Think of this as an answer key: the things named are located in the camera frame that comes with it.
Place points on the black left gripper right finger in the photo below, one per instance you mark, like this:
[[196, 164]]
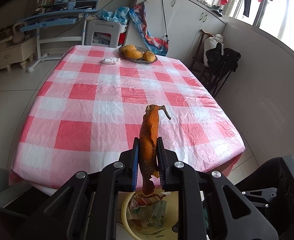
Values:
[[166, 160]]

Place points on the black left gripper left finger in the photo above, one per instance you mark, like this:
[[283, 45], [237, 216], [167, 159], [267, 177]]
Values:
[[129, 175]]

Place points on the orange peel with stem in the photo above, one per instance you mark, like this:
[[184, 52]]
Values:
[[147, 146]]

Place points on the red snack wrapper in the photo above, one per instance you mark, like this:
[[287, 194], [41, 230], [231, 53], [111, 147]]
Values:
[[138, 200]]

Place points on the white tissue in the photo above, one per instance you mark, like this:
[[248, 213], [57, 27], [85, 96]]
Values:
[[111, 60]]

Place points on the blue milk carton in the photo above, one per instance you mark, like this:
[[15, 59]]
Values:
[[156, 219]]

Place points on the yellow trash basin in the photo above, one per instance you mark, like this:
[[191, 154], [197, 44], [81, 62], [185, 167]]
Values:
[[135, 221]]

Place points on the red white checkered tablecloth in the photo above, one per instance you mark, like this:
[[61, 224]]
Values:
[[87, 113]]

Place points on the wicker fruit basket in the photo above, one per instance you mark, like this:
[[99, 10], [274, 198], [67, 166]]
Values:
[[140, 61]]

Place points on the yellow mango right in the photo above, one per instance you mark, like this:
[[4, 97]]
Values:
[[149, 56]]

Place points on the yellow mango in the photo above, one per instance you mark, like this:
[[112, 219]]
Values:
[[149, 56], [133, 54], [123, 49]]

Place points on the yellow mango back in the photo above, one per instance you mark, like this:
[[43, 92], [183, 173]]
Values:
[[123, 49]]

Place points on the white stuffed bag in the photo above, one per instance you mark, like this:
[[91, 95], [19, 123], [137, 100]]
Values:
[[210, 43]]

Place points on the white plastic stool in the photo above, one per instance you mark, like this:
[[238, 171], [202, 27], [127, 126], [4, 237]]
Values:
[[105, 34]]

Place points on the white tall cabinet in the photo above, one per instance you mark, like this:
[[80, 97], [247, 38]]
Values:
[[182, 20]]

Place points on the light blue crumpled cloth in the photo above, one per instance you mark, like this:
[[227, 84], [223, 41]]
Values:
[[120, 15]]

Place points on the blue kids study desk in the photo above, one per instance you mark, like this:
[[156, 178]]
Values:
[[71, 13]]

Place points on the cream tv stand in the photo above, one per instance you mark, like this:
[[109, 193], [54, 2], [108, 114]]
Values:
[[17, 54]]

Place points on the cream kettlebell vase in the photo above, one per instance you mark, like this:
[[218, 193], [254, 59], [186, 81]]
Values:
[[18, 36]]

